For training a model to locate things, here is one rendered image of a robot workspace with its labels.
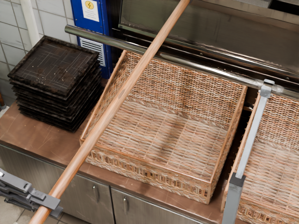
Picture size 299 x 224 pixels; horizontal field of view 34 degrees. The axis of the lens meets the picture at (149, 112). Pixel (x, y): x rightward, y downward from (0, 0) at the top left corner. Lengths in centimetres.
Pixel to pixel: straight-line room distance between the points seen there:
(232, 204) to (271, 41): 64
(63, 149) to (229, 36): 84
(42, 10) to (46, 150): 66
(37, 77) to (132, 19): 46
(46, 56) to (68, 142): 39
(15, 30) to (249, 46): 121
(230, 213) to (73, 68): 89
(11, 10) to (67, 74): 56
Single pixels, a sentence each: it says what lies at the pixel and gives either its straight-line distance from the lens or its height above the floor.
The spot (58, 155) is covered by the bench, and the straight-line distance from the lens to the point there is 210.
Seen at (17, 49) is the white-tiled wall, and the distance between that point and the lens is 267.
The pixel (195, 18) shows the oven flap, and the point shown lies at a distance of 195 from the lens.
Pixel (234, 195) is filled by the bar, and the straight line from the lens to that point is 160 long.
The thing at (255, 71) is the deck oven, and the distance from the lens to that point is 202.
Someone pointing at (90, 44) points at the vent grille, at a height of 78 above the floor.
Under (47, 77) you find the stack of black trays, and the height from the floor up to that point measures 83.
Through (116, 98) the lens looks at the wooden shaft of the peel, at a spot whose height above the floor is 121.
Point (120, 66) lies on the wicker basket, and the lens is 209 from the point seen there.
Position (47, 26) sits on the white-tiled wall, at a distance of 240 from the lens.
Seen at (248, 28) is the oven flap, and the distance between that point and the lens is 191.
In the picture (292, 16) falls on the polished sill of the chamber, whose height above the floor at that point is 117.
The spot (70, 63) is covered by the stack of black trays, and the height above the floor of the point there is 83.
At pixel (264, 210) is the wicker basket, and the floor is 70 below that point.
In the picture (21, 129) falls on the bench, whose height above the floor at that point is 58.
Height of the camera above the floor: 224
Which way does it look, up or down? 49 degrees down
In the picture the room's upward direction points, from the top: 2 degrees counter-clockwise
